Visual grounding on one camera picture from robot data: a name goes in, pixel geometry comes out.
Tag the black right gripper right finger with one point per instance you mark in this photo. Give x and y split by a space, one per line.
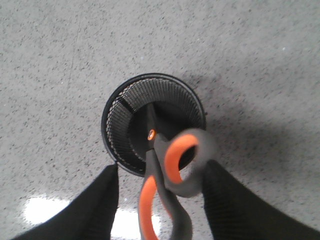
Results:
235 213

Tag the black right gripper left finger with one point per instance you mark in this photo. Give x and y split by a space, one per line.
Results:
90 216

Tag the grey orange handled scissors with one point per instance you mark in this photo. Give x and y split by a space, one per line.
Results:
162 176

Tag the black mesh pen bucket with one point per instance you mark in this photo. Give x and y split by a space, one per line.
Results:
124 119

